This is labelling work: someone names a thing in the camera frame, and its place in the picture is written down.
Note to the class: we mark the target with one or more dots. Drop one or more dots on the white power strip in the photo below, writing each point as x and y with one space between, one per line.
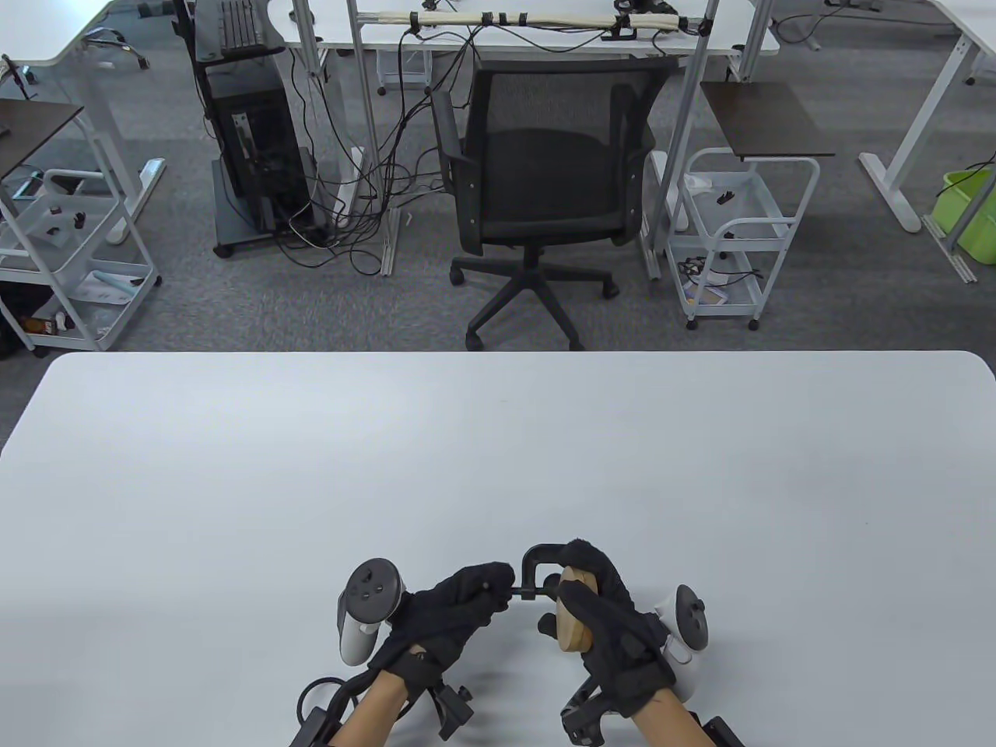
348 194

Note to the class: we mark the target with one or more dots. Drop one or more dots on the black metal clamp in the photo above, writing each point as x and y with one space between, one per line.
531 568

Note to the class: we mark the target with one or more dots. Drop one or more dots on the green plastic bin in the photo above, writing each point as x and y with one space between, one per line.
973 214

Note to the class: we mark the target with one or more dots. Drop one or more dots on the black mesh office chair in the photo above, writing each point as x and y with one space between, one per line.
545 179

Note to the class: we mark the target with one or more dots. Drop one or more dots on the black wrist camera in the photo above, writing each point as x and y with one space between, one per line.
454 712
582 720

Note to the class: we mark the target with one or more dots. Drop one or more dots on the brown side table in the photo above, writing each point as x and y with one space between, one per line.
31 132
766 120

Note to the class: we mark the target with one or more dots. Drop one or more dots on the white desk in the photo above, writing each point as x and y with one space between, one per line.
927 117
545 43
47 31

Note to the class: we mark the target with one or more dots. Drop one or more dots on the white rolling cabinet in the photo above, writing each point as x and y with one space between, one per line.
405 71

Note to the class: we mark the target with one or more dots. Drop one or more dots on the person's left forearm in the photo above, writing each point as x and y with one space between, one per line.
377 716

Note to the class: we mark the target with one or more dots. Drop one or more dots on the black wrist sensor box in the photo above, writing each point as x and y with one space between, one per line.
724 735
315 733

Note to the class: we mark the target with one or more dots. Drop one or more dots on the person's left hand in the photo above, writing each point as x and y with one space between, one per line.
436 622

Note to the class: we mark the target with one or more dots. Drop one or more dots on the person's right forearm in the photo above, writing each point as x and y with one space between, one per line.
665 727

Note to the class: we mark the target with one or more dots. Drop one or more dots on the white and black controller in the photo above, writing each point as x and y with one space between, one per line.
691 615
372 591

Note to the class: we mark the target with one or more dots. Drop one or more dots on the round wooden disc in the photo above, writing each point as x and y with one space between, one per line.
594 583
574 630

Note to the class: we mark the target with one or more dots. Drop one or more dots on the black computer tower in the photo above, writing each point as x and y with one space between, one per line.
264 156

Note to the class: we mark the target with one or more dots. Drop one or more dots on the person's right hand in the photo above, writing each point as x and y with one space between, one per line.
622 638

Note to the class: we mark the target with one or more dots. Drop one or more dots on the black keyboard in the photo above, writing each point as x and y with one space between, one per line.
237 23

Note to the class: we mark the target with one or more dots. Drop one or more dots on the aluminium floor rail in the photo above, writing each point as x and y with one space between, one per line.
953 250

